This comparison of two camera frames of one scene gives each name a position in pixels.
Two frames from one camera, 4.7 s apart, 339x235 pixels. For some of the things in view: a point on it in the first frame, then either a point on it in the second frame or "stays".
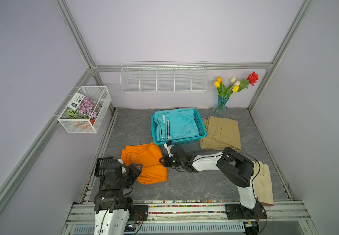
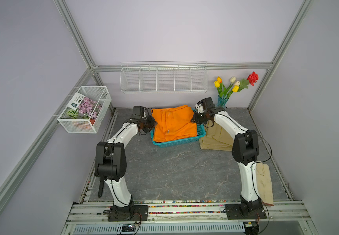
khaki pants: (222, 133) stays
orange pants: (149, 154) → (174, 124)
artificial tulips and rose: (226, 91) stays
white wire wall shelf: (164, 77) stays
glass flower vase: (219, 109) stays
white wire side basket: (85, 110) stays
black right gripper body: (171, 160) → (201, 117)
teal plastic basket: (186, 139) stays
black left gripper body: (130, 176) → (148, 123)
